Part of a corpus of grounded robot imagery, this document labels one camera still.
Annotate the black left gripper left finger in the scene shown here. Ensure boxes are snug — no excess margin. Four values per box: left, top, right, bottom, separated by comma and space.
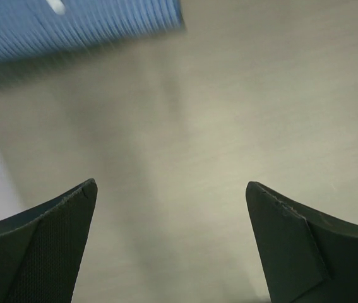
0, 179, 97, 303

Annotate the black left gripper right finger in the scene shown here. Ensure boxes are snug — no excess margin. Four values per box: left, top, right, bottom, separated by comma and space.
246, 181, 358, 302

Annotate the blue plaid long sleeve shirt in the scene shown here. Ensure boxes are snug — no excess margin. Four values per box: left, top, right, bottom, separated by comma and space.
0, 0, 184, 63

